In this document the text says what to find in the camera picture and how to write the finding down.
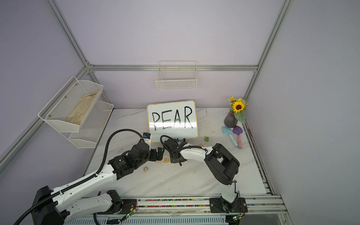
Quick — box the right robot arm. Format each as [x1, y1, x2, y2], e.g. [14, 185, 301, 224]
[160, 135, 240, 204]

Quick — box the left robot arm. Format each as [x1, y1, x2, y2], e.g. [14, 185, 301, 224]
[15, 129, 165, 225]

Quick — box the dark glass vase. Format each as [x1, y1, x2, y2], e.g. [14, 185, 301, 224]
[224, 111, 238, 128]

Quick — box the white wire wall basket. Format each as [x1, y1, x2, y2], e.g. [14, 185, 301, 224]
[156, 61, 198, 91]

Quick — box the beige cloth in shelf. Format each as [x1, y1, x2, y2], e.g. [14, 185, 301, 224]
[66, 91, 99, 125]

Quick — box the white two-tier mesh shelf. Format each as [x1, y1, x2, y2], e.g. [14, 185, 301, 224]
[38, 76, 113, 149]

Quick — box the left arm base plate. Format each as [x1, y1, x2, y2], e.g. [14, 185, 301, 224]
[97, 199, 137, 215]

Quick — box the wooden C letter block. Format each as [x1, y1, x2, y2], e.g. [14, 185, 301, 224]
[142, 166, 149, 173]

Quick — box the purple pink toy shovel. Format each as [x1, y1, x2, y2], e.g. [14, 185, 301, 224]
[232, 126, 243, 149]

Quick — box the whiteboard with PEAR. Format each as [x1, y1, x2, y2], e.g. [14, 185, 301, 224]
[147, 100, 199, 143]

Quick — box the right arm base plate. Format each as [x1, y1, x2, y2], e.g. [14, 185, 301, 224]
[209, 197, 248, 213]

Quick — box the light blue toy shovel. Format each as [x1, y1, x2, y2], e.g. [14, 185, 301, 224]
[221, 126, 239, 147]

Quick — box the sunflower bouquet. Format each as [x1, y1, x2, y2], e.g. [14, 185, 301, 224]
[228, 97, 248, 125]

